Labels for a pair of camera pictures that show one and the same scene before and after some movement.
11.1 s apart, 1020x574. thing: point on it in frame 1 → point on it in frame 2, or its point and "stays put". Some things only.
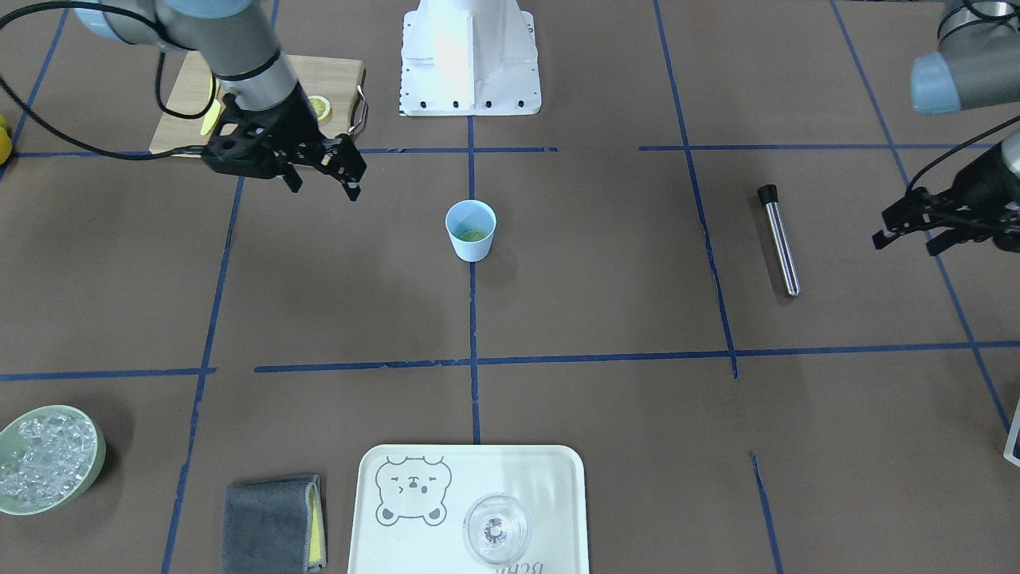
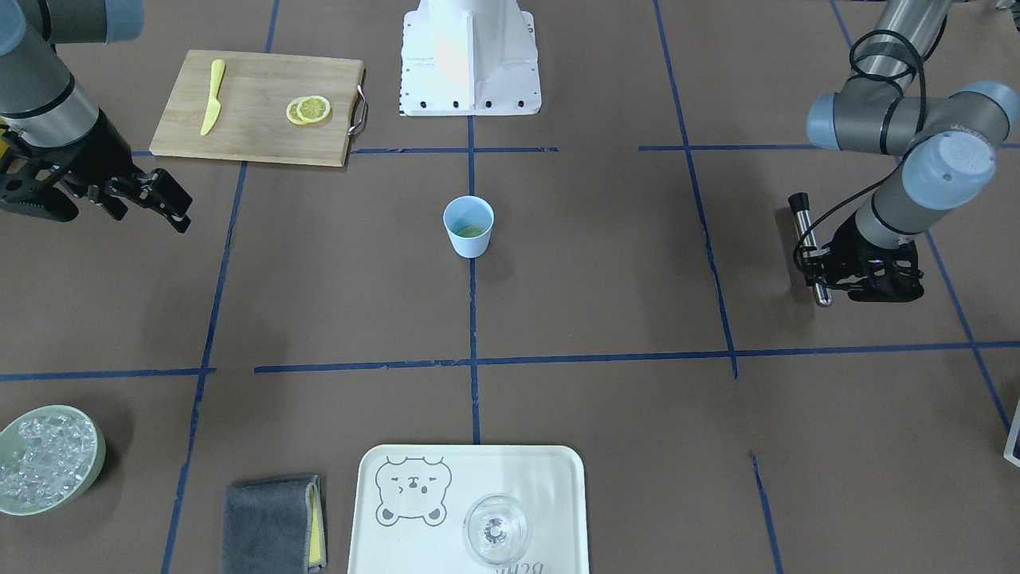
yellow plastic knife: [213, 113] stays put
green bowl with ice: [48, 454] stays put
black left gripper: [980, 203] → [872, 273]
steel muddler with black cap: [768, 195] → [800, 205]
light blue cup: [471, 225] stays put
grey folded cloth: [274, 526] stays put
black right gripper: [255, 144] → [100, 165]
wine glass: [496, 529] stays put
